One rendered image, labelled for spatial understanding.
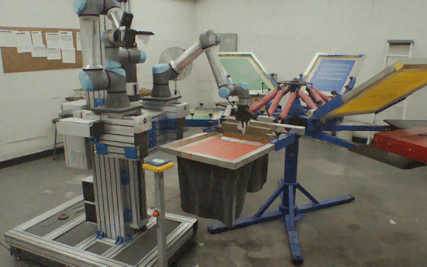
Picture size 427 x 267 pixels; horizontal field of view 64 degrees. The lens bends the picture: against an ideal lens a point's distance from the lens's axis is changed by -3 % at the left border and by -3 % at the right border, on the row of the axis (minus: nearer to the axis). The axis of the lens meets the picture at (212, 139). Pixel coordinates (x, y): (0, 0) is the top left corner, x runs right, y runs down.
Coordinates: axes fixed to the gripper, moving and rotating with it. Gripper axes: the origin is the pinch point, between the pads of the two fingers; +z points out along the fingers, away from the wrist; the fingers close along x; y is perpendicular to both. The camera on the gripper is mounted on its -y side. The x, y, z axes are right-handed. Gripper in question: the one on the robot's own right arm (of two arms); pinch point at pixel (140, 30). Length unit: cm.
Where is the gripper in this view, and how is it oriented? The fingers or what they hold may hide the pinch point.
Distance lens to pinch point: 161.1
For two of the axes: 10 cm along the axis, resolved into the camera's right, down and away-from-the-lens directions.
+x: -7.6, 0.3, -6.5
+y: -1.0, 9.8, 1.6
